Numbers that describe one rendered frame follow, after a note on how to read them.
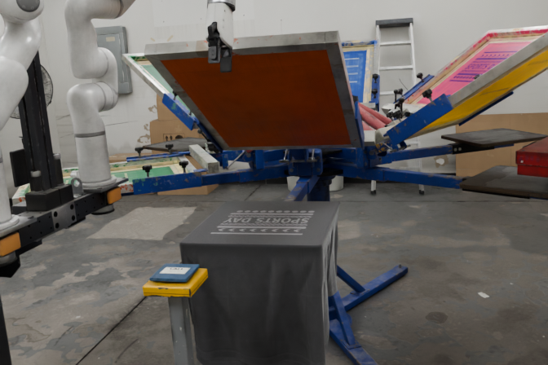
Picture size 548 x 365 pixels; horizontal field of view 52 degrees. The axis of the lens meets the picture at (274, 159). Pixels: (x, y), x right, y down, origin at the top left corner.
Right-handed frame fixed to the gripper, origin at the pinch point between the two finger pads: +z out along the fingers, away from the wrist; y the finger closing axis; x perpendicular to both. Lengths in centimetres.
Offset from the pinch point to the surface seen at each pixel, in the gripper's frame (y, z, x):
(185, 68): -22.9, -6.0, -19.3
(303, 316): -35, 70, 16
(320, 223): -47, 42, 19
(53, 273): -237, 84, -210
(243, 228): -41, 44, -5
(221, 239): -30, 47, -9
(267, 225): -45, 43, 2
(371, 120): -139, -7, 30
